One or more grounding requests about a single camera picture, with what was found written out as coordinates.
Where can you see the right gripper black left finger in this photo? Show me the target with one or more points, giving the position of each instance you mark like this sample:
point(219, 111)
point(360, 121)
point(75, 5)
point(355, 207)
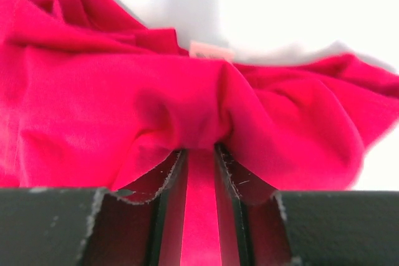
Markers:
point(139, 225)

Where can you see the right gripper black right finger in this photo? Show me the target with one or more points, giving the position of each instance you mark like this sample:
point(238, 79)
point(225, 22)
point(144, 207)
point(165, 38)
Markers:
point(260, 225)

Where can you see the red t shirt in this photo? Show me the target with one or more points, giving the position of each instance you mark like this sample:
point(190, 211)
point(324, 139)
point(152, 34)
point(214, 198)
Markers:
point(90, 97)

